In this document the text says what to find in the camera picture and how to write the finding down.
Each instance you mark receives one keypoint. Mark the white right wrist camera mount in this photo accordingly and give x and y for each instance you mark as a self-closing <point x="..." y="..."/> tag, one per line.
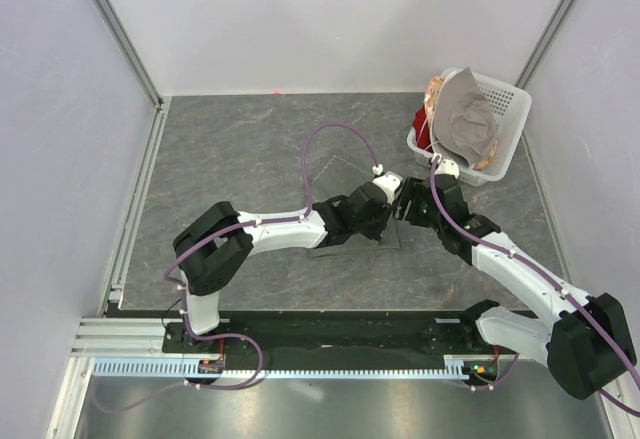
<point x="444" y="166"/>

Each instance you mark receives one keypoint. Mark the grey cloth in basket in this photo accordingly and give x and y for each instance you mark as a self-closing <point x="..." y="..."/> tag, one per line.
<point x="463" y="123"/>

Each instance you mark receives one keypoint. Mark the white plastic basket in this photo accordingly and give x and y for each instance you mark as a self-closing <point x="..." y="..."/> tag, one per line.
<point x="510" y="106"/>

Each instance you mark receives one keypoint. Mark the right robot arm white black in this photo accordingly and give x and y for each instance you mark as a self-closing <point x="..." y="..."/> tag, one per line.
<point x="583" y="340"/>

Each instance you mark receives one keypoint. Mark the red cloth in basket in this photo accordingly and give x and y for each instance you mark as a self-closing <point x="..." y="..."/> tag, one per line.
<point x="421" y="131"/>

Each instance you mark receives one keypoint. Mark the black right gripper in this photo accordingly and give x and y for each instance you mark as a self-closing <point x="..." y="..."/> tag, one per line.
<point x="400" y="203"/>

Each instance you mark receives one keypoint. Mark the left aluminium frame post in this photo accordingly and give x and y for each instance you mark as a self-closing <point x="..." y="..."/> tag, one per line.
<point x="128" y="50"/>

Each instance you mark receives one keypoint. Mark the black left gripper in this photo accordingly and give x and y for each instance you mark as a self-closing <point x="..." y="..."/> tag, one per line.
<point x="384" y="214"/>

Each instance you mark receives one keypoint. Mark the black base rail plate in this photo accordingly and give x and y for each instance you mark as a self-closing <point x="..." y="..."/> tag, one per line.
<point x="434" y="333"/>

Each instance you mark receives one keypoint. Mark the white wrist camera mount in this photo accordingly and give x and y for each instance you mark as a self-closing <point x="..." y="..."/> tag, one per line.
<point x="444" y="166"/>
<point x="389" y="182"/>

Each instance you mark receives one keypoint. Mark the patterned pink cloth in basket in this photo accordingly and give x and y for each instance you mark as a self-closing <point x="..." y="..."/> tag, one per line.
<point x="432" y="92"/>

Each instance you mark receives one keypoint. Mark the right aluminium frame post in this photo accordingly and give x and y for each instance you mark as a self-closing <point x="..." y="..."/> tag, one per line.
<point x="545" y="41"/>

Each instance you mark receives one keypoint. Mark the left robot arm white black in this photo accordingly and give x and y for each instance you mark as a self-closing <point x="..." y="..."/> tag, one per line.
<point x="212" y="249"/>

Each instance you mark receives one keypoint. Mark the slotted cable duct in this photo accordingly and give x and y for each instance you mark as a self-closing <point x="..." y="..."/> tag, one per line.
<point x="453" y="369"/>

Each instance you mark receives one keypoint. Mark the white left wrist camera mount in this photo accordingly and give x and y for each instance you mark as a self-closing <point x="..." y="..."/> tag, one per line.
<point x="389" y="182"/>

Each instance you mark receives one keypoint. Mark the aluminium frame post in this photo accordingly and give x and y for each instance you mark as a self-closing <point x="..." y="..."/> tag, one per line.
<point x="545" y="41"/>
<point x="128" y="50"/>

